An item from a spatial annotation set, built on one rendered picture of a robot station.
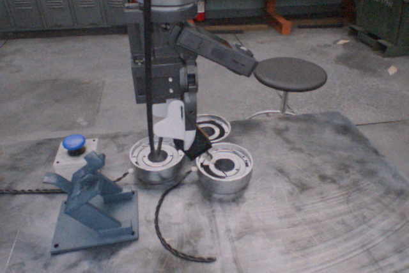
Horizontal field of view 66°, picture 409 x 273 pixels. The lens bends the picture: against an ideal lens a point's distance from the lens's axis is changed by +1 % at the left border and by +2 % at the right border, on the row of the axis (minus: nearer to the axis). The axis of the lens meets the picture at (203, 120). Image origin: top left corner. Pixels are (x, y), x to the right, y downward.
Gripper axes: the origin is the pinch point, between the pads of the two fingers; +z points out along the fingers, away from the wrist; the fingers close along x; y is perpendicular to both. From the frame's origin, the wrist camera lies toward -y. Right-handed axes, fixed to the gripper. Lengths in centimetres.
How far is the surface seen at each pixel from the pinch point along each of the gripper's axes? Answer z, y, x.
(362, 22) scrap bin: 76, -232, -270
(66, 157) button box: 8.9, 21.5, -9.2
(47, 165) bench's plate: 13.4, 26.8, -13.0
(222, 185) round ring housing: 10.4, -5.3, 1.5
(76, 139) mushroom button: 5.9, 19.4, -10.6
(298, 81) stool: 32, -57, -71
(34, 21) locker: 75, 121, -334
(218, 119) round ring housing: 10.0, -9.3, -17.8
